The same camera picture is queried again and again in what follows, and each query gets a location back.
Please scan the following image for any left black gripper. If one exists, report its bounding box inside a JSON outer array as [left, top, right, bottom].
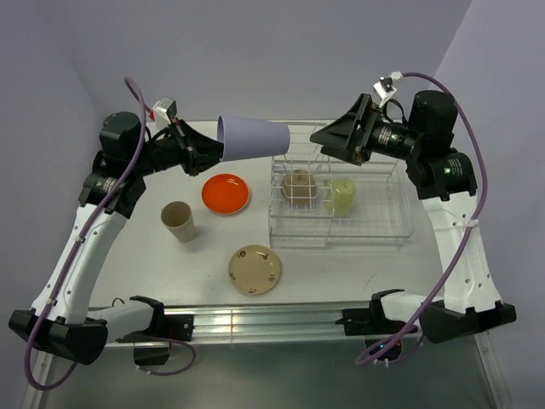
[[129, 117, 234, 176]]

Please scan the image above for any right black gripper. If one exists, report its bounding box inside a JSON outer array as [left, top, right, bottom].
[[309, 93, 422, 166]]

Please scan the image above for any purple plastic cup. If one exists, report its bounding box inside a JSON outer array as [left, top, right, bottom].
[[217, 115, 290, 162]]

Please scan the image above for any light green mug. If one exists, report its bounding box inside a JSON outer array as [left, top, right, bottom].
[[323, 178, 356, 217]]

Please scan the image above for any white floral bowl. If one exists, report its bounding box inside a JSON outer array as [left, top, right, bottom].
[[281, 169, 318, 205]]

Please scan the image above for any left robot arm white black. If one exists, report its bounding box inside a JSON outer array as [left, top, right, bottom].
[[9, 112, 224, 365]]

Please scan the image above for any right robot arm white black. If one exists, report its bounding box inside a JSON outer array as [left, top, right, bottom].
[[310, 90, 517, 343]]

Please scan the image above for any orange plate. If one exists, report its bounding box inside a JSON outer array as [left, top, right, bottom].
[[201, 173, 250, 216]]

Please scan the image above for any beige plastic cup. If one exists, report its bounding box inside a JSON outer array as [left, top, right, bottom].
[[160, 201, 197, 243]]

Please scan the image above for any beige floral saucer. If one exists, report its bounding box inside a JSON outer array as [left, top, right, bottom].
[[227, 245, 282, 297]]

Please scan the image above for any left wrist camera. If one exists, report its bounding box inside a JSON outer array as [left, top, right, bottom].
[[152, 96, 177, 130]]

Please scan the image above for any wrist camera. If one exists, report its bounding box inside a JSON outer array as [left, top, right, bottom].
[[373, 72, 403, 108], [152, 96, 177, 130]]

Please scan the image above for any white wire dish rack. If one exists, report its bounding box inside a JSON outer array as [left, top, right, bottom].
[[268, 121, 414, 250]]

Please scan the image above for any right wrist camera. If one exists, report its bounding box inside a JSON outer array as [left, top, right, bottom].
[[373, 72, 403, 108]]

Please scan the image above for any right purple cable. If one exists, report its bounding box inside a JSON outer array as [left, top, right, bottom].
[[353, 72, 489, 366]]

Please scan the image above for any aluminium mounting rail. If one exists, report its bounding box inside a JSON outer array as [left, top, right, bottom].
[[84, 297, 427, 349]]

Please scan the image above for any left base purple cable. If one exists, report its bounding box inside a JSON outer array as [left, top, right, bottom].
[[109, 297, 198, 377]]

